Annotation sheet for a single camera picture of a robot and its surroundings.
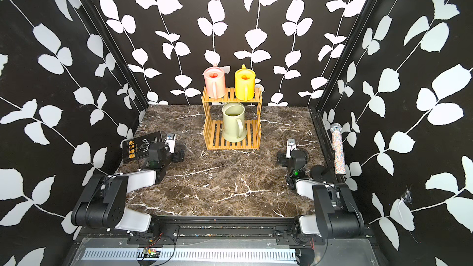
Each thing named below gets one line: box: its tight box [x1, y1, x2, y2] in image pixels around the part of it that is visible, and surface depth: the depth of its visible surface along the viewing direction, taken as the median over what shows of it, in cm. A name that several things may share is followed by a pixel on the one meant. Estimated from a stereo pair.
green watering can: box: [221, 102, 247, 143], surface depth 92 cm
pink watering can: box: [202, 63, 227, 100], surface depth 82 cm
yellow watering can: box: [234, 64, 256, 101], surface depth 82 cm
